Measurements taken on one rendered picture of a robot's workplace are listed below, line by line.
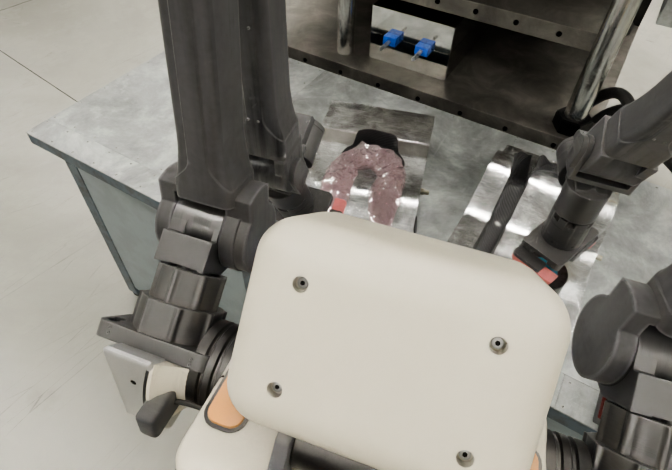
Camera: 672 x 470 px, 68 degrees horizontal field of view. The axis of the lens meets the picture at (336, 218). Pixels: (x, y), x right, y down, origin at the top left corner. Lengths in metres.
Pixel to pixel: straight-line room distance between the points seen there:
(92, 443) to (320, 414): 1.55
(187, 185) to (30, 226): 2.05
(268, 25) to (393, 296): 0.30
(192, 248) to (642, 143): 0.48
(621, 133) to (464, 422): 0.40
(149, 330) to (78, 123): 1.09
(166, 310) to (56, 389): 1.51
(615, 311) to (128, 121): 1.28
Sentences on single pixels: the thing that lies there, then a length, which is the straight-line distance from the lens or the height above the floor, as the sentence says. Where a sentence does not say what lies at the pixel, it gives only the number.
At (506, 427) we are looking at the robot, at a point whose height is 1.34.
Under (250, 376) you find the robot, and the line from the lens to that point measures 0.35.
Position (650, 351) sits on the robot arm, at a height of 1.27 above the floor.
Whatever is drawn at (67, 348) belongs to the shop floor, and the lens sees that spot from 2.06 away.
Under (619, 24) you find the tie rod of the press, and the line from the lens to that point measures 1.40.
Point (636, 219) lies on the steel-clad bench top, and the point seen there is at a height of 0.80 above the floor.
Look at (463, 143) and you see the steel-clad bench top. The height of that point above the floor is 0.80.
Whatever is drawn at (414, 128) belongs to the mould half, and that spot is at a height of 0.91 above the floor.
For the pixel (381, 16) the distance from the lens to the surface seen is 1.66.
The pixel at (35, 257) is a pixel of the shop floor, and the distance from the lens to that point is 2.38.
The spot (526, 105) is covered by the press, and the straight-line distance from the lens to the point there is 1.62.
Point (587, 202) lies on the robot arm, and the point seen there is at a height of 1.19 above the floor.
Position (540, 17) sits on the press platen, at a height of 1.04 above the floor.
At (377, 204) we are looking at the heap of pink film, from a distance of 1.02.
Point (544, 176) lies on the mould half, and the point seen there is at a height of 0.94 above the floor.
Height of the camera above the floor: 1.63
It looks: 47 degrees down
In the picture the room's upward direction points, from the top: 2 degrees clockwise
